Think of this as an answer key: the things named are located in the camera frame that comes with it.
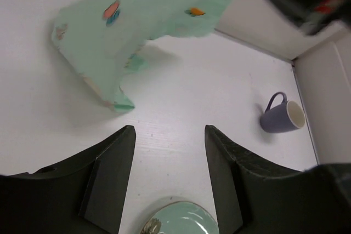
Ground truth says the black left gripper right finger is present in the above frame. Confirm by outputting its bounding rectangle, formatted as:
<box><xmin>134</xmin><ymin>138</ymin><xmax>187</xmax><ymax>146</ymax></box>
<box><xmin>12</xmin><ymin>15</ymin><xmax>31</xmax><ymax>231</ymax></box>
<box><xmin>205</xmin><ymin>125</ymin><xmax>350</xmax><ymax>233</ymax></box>

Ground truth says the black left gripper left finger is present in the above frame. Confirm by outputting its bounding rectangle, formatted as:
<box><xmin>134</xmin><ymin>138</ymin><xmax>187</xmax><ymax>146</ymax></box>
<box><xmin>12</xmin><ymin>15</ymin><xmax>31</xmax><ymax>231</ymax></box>
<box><xmin>1</xmin><ymin>125</ymin><xmax>136</xmax><ymax>233</ymax></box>

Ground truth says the green cartoon print cloth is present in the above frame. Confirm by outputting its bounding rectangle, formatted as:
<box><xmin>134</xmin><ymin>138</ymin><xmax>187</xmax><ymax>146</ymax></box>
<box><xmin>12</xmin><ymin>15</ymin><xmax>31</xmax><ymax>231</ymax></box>
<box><xmin>51</xmin><ymin>0</ymin><xmax>232</xmax><ymax>112</ymax></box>

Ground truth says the green floral plate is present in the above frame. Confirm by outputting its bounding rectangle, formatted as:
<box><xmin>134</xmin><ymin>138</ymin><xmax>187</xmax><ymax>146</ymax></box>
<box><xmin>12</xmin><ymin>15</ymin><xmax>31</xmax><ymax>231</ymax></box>
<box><xmin>140</xmin><ymin>201</ymin><xmax>219</xmax><ymax>234</ymax></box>

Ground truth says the purple ceramic mug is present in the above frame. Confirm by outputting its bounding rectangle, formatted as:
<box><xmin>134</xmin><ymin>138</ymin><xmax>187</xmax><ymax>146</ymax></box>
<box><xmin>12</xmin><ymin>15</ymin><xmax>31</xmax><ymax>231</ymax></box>
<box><xmin>259</xmin><ymin>92</ymin><xmax>305</xmax><ymax>133</ymax></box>

